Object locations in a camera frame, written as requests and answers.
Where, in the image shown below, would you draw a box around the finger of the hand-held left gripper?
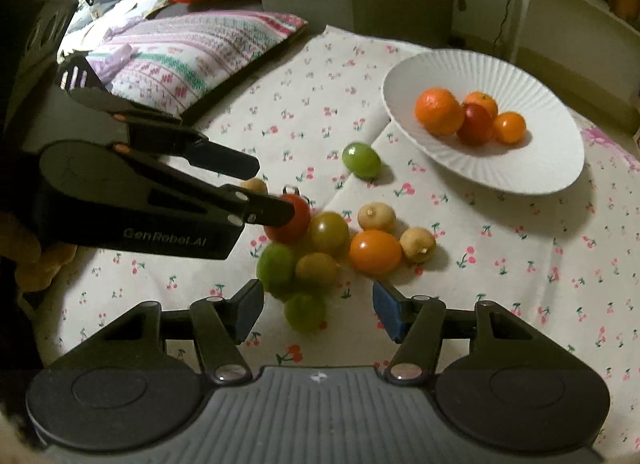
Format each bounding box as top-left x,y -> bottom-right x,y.
112,109 -> 260,181
127,148 -> 296,228

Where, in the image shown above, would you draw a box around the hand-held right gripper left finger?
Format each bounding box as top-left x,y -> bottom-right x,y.
97,278 -> 265,386

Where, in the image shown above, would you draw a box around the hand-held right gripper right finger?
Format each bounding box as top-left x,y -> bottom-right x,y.
372,280 -> 543,385

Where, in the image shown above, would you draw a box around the red tomato with calyx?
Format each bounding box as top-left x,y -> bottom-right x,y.
263,185 -> 312,243

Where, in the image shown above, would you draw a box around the olive brown cherry tomato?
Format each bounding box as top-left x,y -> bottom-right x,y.
307,211 -> 351,256

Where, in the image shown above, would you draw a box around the orange cherry tomato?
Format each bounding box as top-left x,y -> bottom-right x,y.
349,229 -> 403,276
492,112 -> 527,144

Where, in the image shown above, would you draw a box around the brownish green cherry tomato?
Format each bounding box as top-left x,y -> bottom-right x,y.
295,251 -> 339,289

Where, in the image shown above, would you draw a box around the white ribbed plate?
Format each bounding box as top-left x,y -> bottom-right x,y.
381,49 -> 586,196

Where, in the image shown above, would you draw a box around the person's left hand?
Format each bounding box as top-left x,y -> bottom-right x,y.
0,211 -> 78,295

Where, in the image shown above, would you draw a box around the striped patterned cushion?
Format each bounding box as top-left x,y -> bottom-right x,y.
57,10 -> 309,126

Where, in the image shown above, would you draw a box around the cherry print tablecloth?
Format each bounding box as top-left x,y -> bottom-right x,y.
37,24 -> 640,464

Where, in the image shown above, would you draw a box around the white cloth heap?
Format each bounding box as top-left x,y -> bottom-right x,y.
65,0 -> 173,45

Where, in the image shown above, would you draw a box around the large mandarin orange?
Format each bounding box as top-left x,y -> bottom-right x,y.
415,88 -> 466,136

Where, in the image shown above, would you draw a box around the red cherry tomato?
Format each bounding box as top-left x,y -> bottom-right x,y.
456,102 -> 495,146

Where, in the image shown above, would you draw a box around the small mandarin orange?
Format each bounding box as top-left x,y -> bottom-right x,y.
462,91 -> 500,117

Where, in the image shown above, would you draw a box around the pink floral cloth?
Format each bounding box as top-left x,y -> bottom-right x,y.
570,109 -> 640,180

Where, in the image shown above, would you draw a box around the white shelf unit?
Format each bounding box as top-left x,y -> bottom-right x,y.
515,0 -> 640,100

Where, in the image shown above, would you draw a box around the black power cable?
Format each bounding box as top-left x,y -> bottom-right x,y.
492,0 -> 523,60

